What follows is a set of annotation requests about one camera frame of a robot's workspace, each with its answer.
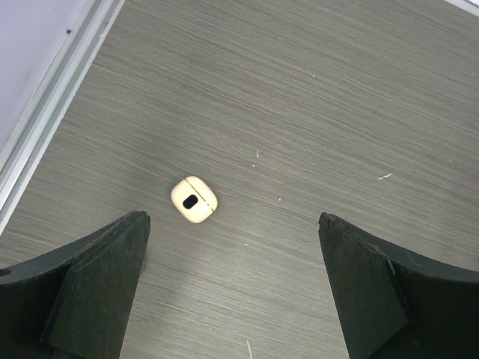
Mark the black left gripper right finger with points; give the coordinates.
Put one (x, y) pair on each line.
(395, 303)

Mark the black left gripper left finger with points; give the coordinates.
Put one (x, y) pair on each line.
(75, 301)

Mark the aluminium frame rail left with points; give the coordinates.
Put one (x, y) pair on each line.
(47, 48)

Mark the cream earbud charging case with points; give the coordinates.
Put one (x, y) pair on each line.
(194, 199)

